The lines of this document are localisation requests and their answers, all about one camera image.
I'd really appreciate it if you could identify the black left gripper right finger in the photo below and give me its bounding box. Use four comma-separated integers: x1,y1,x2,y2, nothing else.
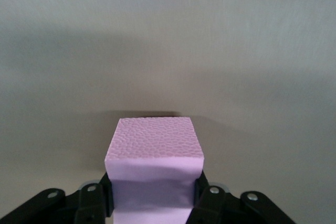
185,170,299,224

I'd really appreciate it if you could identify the pink foam cube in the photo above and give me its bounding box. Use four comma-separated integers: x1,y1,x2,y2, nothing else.
104,118,205,224

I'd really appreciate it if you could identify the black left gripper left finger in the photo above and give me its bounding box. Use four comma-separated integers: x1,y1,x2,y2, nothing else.
0,172,116,224

